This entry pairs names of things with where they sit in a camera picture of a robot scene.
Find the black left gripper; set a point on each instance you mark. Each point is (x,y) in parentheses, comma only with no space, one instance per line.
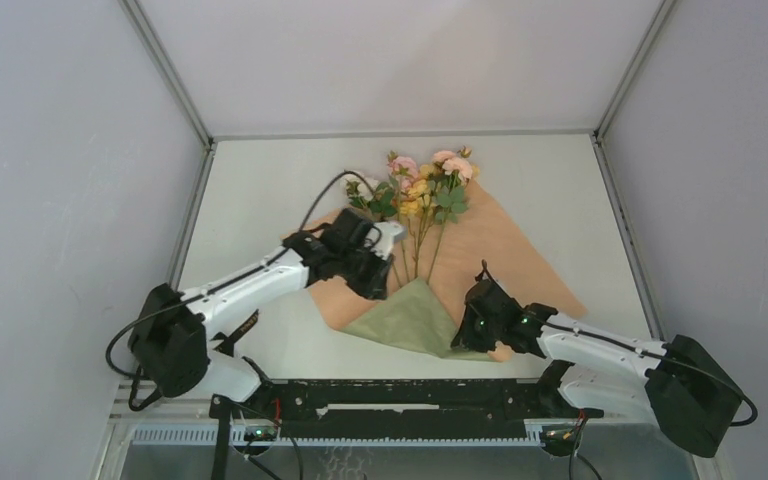
(375,288)

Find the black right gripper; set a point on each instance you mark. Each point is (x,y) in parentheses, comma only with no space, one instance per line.
(465,338)

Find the orange green wrapping paper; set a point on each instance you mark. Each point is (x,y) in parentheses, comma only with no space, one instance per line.
(425,303)

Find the yellow fake flower stem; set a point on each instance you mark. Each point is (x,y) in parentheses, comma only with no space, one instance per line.
(423,192)

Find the pink fake flower stem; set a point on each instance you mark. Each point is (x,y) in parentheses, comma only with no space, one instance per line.
(403,173)
(450,175)

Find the white fake flower stem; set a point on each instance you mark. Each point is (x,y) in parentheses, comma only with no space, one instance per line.
(374,198)

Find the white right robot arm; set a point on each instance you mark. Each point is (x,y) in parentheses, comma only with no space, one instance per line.
(674,385)

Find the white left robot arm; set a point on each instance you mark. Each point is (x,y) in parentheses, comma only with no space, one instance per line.
(185,340)

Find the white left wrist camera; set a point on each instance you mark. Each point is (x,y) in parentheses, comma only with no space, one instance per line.
(384,236)

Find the black mounting base rail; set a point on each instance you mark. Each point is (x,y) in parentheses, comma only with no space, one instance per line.
(483,410)

